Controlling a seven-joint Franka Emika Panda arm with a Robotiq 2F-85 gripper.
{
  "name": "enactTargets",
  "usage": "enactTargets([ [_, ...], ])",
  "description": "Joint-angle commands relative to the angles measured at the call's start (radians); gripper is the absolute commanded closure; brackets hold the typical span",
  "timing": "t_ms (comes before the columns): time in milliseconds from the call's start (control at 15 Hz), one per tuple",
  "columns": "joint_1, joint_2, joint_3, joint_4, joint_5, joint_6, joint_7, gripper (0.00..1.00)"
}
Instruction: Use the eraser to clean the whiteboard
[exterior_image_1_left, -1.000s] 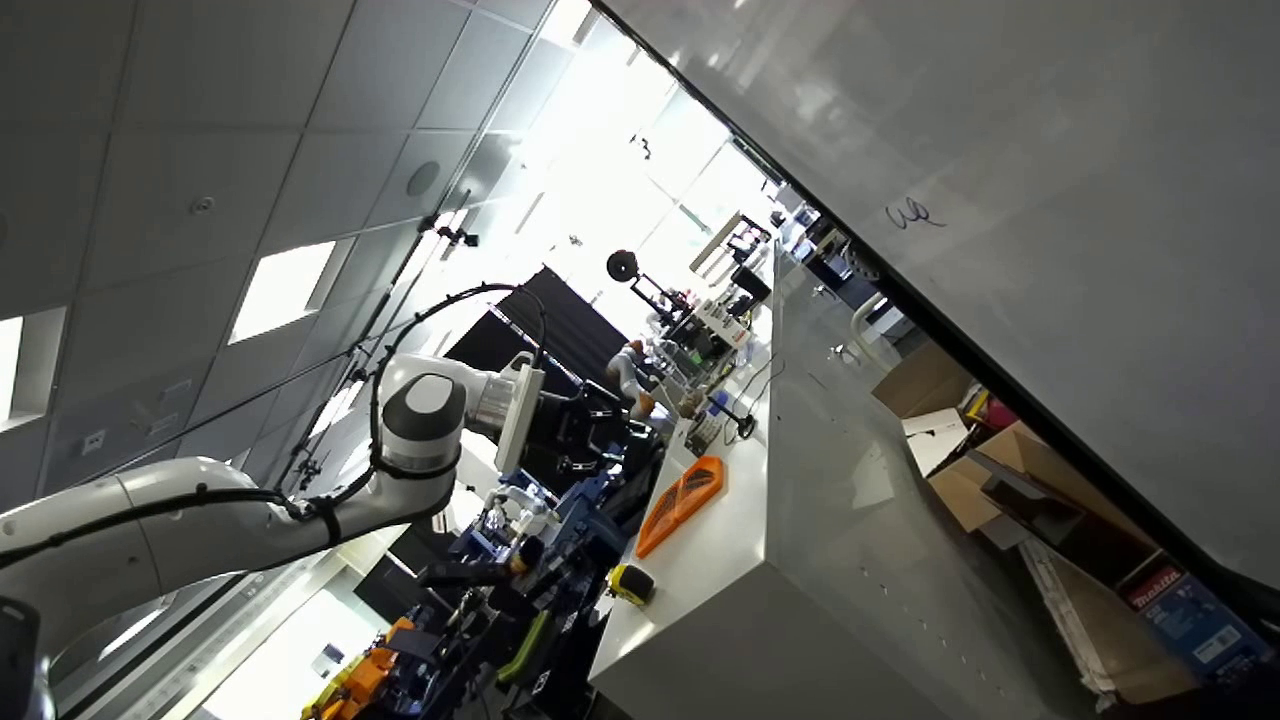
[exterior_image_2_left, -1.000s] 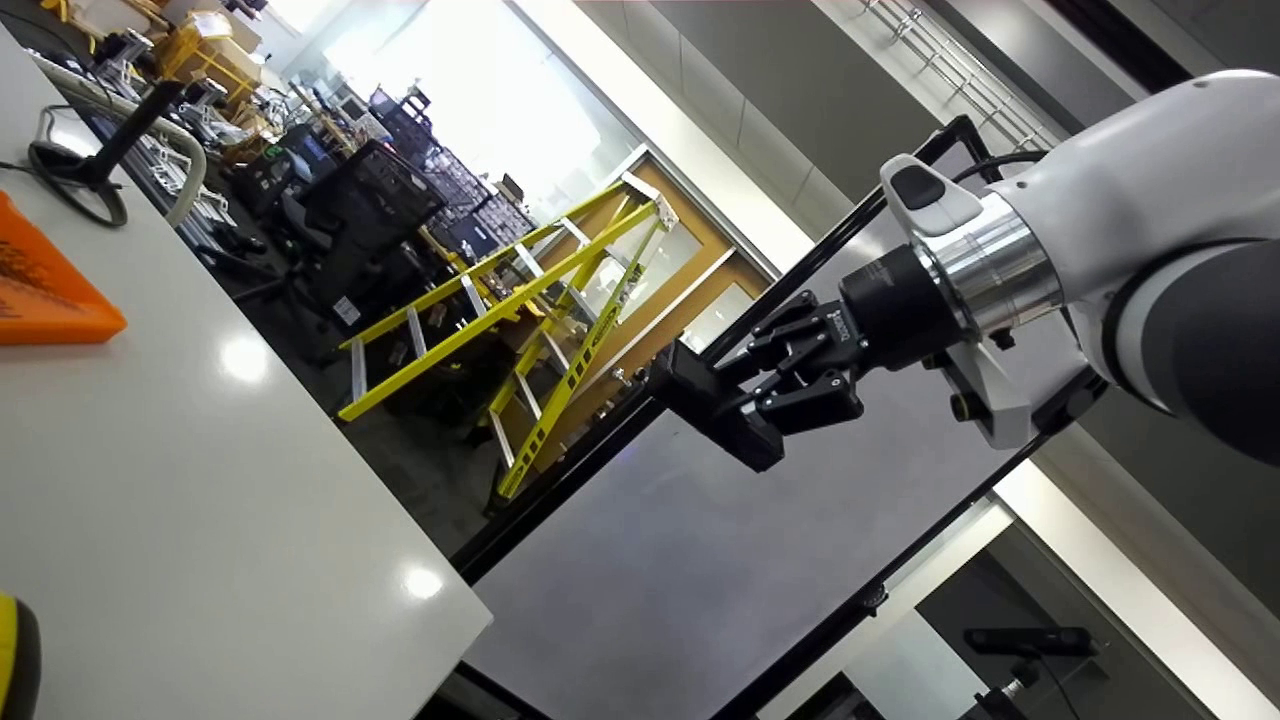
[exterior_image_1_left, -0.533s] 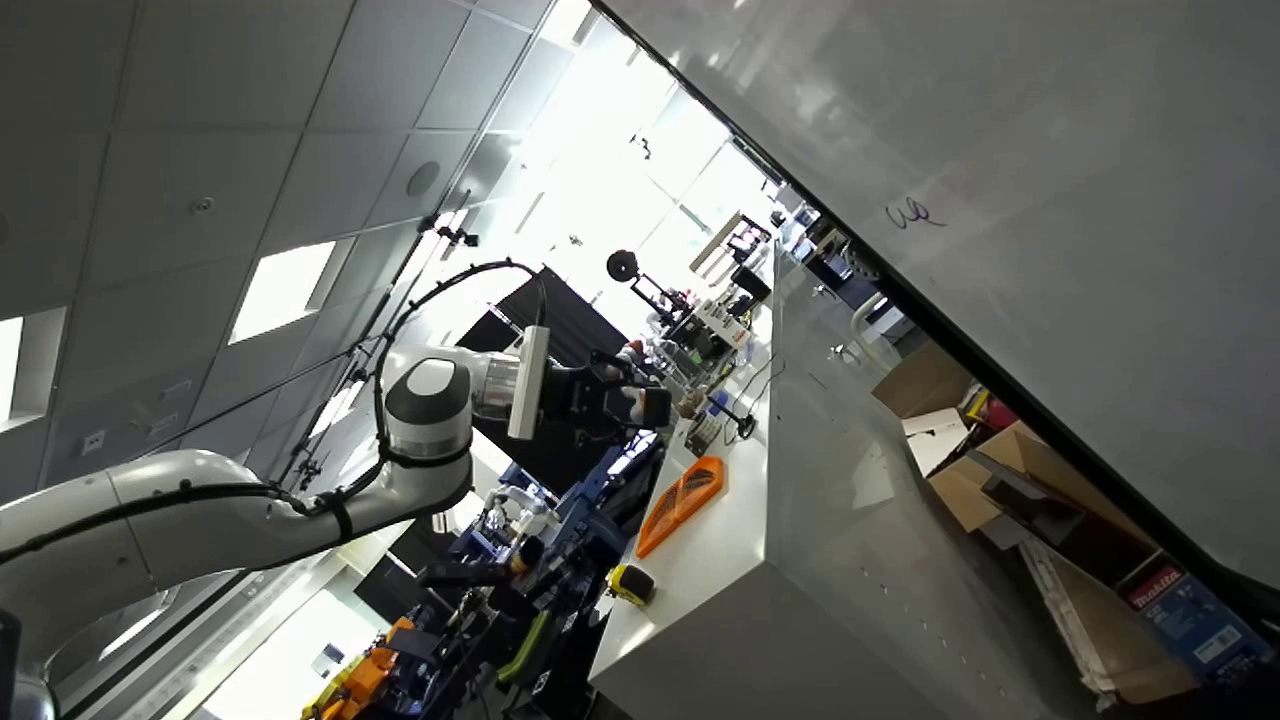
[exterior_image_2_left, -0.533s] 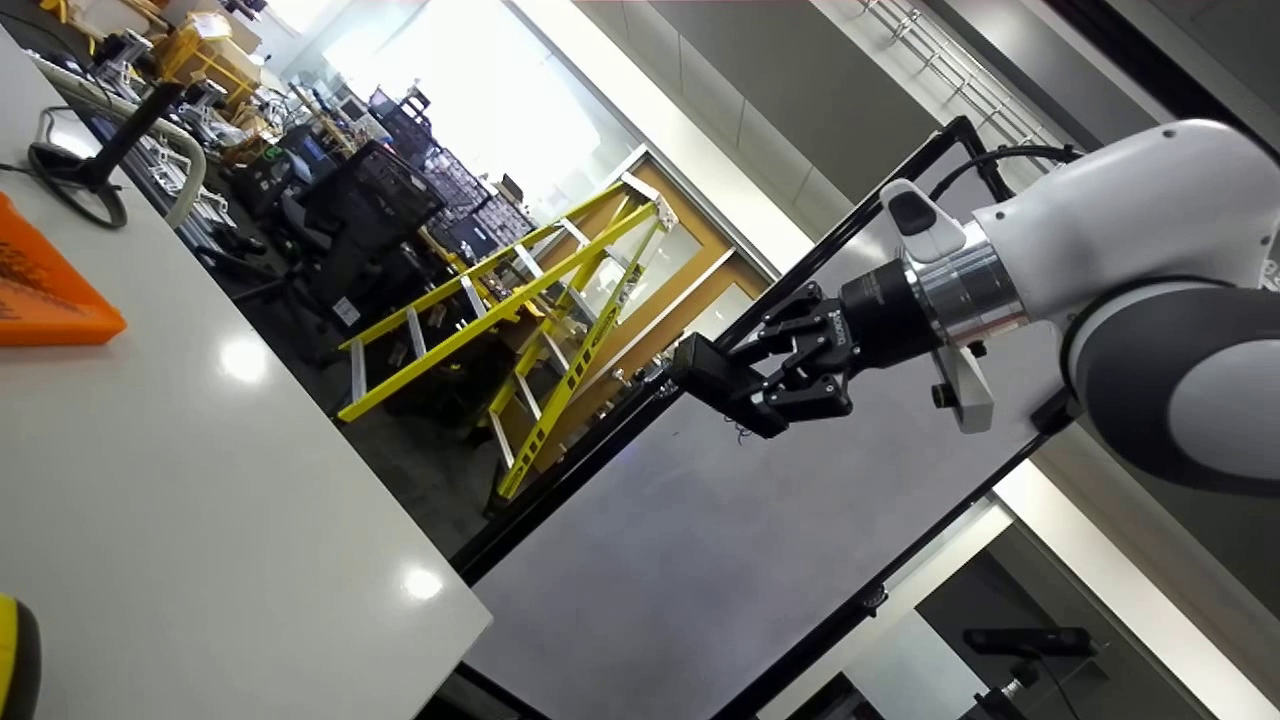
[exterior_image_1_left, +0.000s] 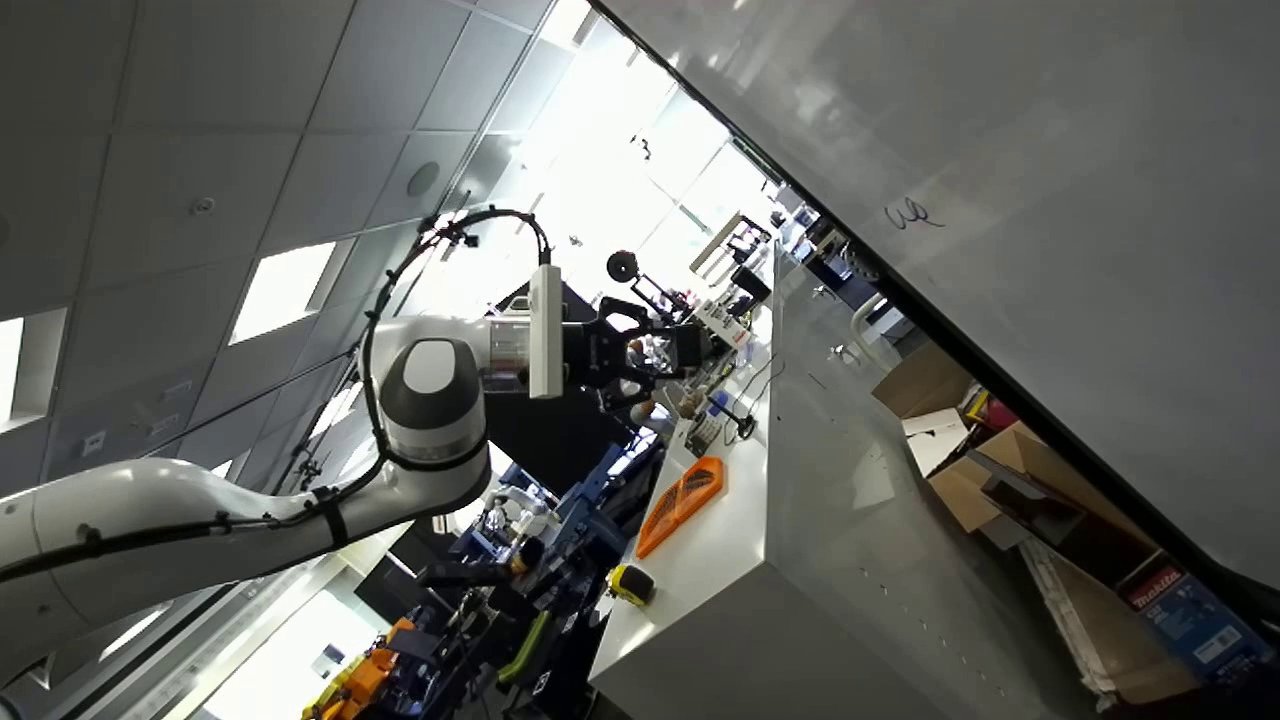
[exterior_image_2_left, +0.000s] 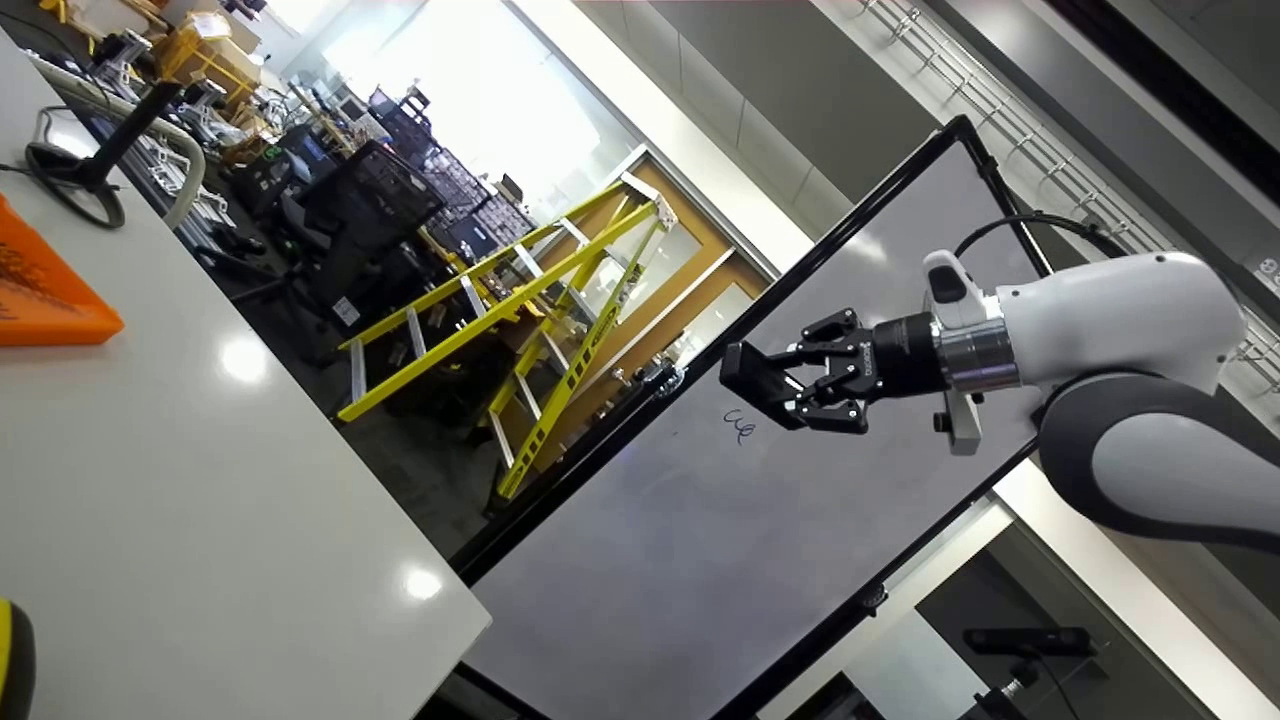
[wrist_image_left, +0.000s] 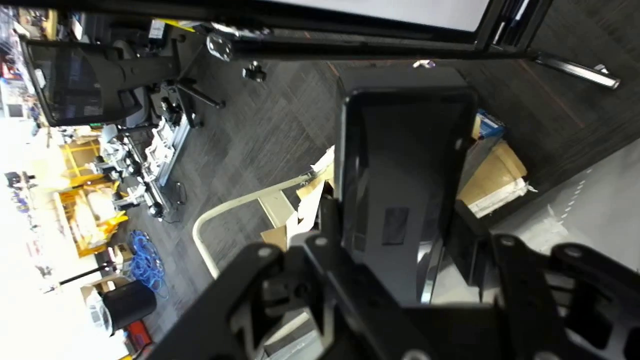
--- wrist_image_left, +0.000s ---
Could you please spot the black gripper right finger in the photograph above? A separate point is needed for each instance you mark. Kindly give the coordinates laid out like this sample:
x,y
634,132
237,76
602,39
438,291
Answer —
x,y
533,301

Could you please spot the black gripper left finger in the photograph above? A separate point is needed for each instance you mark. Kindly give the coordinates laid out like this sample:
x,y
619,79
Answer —
x,y
220,321

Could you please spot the black whiteboard eraser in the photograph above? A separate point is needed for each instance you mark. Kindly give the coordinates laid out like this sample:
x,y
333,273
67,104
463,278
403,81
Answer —
x,y
401,193

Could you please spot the large black-framed whiteboard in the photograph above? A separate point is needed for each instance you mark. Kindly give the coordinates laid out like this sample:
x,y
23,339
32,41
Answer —
x,y
401,10

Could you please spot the red container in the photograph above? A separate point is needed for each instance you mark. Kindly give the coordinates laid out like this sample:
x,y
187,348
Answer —
x,y
140,332

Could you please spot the black round bin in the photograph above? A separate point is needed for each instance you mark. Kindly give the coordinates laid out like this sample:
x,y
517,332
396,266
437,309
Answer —
x,y
127,303

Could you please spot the brown cardboard box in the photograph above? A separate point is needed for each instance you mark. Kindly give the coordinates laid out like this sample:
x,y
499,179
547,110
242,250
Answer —
x,y
496,176

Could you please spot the yellow machine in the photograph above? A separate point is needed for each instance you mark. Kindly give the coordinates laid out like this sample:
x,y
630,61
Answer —
x,y
91,213

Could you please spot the black monitor screen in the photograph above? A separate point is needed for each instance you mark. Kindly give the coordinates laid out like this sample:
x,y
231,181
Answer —
x,y
81,83

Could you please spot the white curved tube frame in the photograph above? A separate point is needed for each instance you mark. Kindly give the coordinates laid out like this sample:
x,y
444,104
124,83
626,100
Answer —
x,y
201,233

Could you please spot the aluminium frame equipment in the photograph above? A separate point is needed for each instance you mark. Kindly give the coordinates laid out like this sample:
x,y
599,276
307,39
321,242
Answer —
x,y
167,147

